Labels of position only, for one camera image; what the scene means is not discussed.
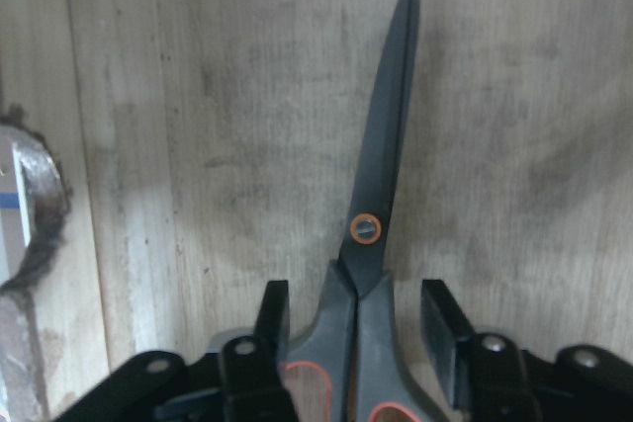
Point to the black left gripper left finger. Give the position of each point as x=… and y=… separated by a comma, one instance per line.
x=252, y=365

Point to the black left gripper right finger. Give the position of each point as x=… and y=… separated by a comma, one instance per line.
x=481, y=373

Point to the light wooden drawer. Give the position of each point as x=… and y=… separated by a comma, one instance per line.
x=208, y=146

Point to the grey orange scissors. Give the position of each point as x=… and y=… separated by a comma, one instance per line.
x=352, y=342

